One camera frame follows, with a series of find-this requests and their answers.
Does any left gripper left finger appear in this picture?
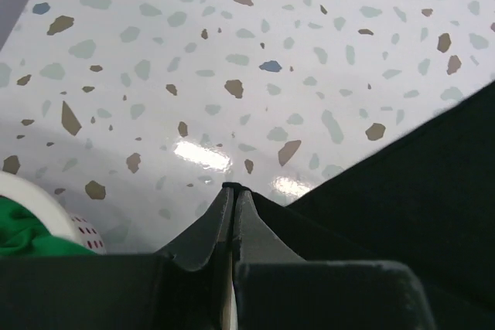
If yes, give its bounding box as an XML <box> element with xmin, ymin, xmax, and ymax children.
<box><xmin>155</xmin><ymin>188</ymin><xmax>234</xmax><ymax>271</ymax></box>

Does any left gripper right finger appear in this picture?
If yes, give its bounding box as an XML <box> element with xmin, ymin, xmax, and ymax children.
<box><xmin>232</xmin><ymin>190</ymin><xmax>306</xmax><ymax>268</ymax></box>

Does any black t shirt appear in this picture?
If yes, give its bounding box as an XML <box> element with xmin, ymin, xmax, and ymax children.
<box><xmin>234</xmin><ymin>85</ymin><xmax>494</xmax><ymax>329</ymax></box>

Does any white laundry basket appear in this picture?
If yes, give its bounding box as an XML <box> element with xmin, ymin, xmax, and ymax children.
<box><xmin>1</xmin><ymin>171</ymin><xmax>107</xmax><ymax>254</ymax></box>

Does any green t shirt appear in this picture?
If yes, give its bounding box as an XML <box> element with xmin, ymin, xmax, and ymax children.
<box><xmin>1</xmin><ymin>197</ymin><xmax>103</xmax><ymax>258</ymax></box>

